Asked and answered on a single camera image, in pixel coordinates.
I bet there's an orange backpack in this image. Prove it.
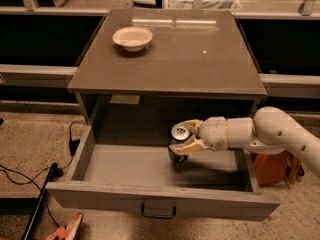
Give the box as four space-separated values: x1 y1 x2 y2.
251 150 304 185

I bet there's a blue pepsi can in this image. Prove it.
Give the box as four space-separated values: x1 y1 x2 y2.
168 125 190 163

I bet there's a black power cable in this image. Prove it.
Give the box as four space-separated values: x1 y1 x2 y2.
0 120 84 228

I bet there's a white paper bowl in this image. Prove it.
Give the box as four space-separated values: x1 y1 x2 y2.
112 27 153 52

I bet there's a black power adapter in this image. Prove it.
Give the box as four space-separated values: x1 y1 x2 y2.
69 139 80 156

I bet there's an orange white shoe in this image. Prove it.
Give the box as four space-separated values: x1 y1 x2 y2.
45 213 83 240

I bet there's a grey cabinet with glass top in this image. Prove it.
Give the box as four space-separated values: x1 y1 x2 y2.
68 9 267 117

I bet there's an open grey top drawer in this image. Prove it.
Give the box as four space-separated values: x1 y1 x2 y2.
46 98 281 223

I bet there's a black drawer handle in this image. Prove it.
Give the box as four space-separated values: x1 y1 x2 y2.
140 204 176 220

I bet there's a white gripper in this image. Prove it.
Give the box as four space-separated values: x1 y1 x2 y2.
169 117 228 155

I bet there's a black pole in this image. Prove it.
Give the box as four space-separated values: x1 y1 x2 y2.
21 163 58 240

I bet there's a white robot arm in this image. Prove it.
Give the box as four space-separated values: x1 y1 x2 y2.
169 107 320 176

